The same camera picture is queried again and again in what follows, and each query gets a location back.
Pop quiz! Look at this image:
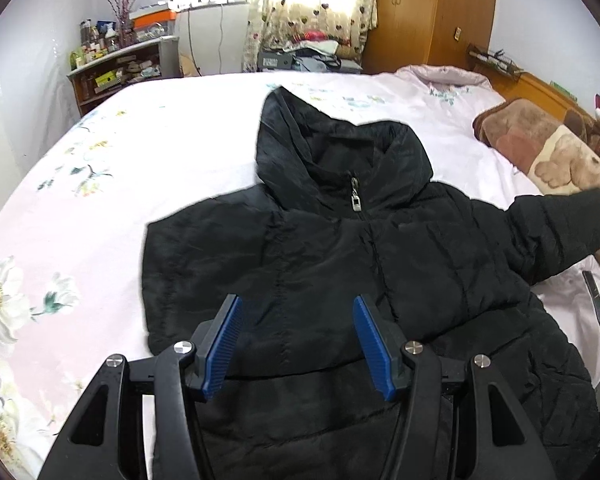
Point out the brown bear print blanket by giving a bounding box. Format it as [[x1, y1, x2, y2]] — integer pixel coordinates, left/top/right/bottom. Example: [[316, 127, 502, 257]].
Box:
[[472, 97, 600, 273]]

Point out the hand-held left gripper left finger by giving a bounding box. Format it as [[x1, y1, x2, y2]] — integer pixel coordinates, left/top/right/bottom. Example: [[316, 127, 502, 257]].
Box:
[[37, 294, 244, 480]]

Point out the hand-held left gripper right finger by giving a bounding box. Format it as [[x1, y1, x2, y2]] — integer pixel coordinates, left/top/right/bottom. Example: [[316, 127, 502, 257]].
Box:
[[352, 294, 553, 480]]

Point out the white cabinet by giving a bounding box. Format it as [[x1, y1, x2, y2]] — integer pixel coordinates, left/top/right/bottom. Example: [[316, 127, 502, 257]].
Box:
[[175, 2, 251, 78]]

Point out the black hooded puffer jacket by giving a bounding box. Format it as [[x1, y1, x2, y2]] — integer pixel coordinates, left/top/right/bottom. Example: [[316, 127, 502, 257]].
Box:
[[141, 86, 600, 480]]

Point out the wall rack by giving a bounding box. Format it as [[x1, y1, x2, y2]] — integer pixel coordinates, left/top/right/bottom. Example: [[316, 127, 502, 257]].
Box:
[[467, 44, 525, 80]]

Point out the orange storage box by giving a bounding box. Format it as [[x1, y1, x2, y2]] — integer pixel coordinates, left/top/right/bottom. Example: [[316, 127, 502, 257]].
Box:
[[130, 9, 178, 31]]

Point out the pile of clothes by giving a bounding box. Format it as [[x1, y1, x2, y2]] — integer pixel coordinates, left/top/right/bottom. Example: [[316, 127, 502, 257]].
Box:
[[257, 30, 366, 75]]

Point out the wooden headboard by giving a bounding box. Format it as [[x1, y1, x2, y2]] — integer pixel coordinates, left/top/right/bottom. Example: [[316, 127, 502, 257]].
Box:
[[490, 71, 596, 121]]

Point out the wooden wardrobe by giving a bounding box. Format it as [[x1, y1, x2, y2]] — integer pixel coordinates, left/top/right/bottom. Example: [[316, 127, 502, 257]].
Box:
[[362, 0, 498, 76]]

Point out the heart print curtain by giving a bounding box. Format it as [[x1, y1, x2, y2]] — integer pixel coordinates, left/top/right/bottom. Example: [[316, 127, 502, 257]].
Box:
[[247, 0, 381, 73]]

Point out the cluttered storage shelf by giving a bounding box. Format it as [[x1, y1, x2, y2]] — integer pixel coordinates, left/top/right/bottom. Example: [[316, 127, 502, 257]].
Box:
[[67, 35, 181, 117]]

